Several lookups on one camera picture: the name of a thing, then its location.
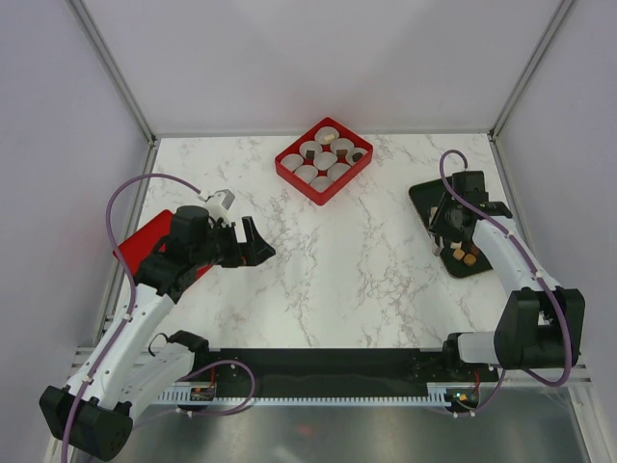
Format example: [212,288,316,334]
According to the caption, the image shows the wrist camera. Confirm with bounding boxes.
[198,189,235,222]
[451,171,489,204]

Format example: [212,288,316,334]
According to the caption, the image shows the dark green tray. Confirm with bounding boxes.
[408,179,493,279]

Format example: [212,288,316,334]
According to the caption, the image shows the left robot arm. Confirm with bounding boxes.
[39,204,276,461]

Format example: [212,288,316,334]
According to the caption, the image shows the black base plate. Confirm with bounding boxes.
[192,348,497,397]

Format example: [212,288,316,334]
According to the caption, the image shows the white cable duct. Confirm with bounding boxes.
[153,383,480,408]

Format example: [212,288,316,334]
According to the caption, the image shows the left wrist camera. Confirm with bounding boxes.
[198,189,235,222]

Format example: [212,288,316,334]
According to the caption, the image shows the red box lid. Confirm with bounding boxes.
[114,210,213,300]

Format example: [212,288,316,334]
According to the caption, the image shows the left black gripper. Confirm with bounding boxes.
[192,217,275,269]

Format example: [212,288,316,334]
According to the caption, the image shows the red chocolate box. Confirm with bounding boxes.
[274,118,373,205]

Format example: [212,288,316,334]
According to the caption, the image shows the metal tongs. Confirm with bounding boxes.
[428,193,448,257]

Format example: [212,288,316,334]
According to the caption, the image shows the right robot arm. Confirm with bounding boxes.
[428,193,585,381]

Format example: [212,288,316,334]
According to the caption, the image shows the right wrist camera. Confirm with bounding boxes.
[451,171,489,204]

